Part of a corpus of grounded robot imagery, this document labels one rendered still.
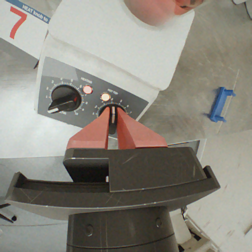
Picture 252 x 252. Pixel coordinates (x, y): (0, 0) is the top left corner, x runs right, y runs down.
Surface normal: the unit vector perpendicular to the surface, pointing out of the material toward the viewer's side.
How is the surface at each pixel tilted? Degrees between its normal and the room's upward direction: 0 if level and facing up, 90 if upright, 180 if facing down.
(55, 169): 0
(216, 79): 0
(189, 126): 0
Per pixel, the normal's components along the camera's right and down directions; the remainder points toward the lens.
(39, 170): 0.35, 0.26
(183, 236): 0.21, -0.76
